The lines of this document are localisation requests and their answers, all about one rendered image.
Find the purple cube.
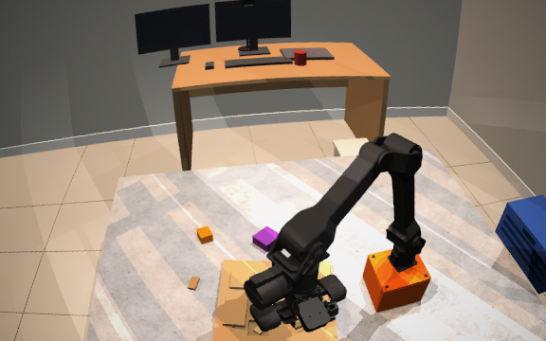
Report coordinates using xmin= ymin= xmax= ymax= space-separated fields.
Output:
xmin=253 ymin=226 xmax=279 ymax=252

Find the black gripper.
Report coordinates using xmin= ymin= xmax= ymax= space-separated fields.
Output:
xmin=249 ymin=274 xmax=347 ymax=332

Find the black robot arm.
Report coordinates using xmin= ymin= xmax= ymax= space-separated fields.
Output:
xmin=244 ymin=133 xmax=426 ymax=332

